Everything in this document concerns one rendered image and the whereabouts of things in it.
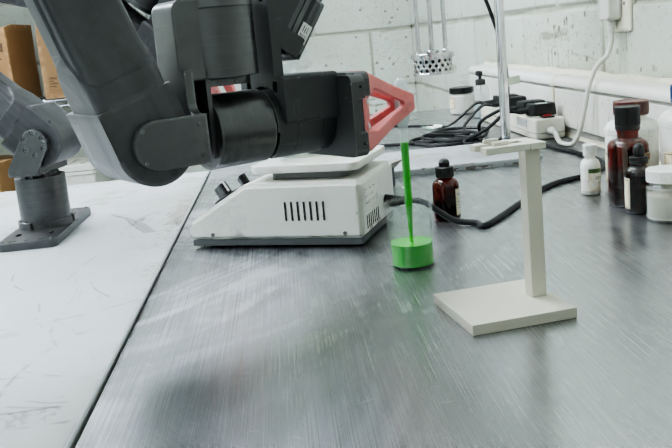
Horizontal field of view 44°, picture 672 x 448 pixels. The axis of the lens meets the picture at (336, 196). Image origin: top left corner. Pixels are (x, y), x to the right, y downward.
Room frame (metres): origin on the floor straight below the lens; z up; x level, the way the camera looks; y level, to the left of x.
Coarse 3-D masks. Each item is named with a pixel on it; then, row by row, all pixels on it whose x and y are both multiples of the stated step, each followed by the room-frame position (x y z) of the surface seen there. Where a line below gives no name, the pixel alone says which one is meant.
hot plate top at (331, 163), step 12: (336, 156) 0.87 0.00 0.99; (360, 156) 0.85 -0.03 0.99; (372, 156) 0.87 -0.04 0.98; (252, 168) 0.86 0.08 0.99; (264, 168) 0.85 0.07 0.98; (276, 168) 0.85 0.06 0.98; (288, 168) 0.84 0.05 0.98; (300, 168) 0.84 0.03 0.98; (312, 168) 0.83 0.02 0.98; (324, 168) 0.83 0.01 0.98; (336, 168) 0.83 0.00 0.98; (348, 168) 0.82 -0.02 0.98
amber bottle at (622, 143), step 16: (624, 112) 0.88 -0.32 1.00; (624, 128) 0.88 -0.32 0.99; (608, 144) 0.90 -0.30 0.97; (624, 144) 0.88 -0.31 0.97; (608, 160) 0.89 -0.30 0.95; (624, 160) 0.88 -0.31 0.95; (608, 176) 0.90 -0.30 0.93; (624, 176) 0.88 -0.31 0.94; (608, 192) 0.90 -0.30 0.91; (624, 192) 0.88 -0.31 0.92
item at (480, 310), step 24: (480, 144) 0.60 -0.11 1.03; (504, 144) 0.58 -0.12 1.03; (528, 144) 0.58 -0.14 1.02; (528, 168) 0.59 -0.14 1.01; (528, 192) 0.59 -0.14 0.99; (528, 216) 0.59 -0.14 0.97; (528, 240) 0.59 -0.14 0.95; (528, 264) 0.59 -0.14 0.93; (480, 288) 0.62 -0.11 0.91; (504, 288) 0.62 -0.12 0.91; (528, 288) 0.60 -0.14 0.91; (456, 312) 0.57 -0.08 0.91; (480, 312) 0.57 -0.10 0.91; (504, 312) 0.56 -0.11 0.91; (528, 312) 0.56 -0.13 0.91; (552, 312) 0.56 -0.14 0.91; (576, 312) 0.56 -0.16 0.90
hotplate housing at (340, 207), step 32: (384, 160) 0.93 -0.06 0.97; (256, 192) 0.85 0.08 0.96; (288, 192) 0.84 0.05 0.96; (320, 192) 0.83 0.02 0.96; (352, 192) 0.82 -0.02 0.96; (384, 192) 0.90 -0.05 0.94; (192, 224) 0.88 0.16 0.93; (224, 224) 0.86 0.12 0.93; (256, 224) 0.85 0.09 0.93; (288, 224) 0.84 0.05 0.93; (320, 224) 0.83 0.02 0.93; (352, 224) 0.82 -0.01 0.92
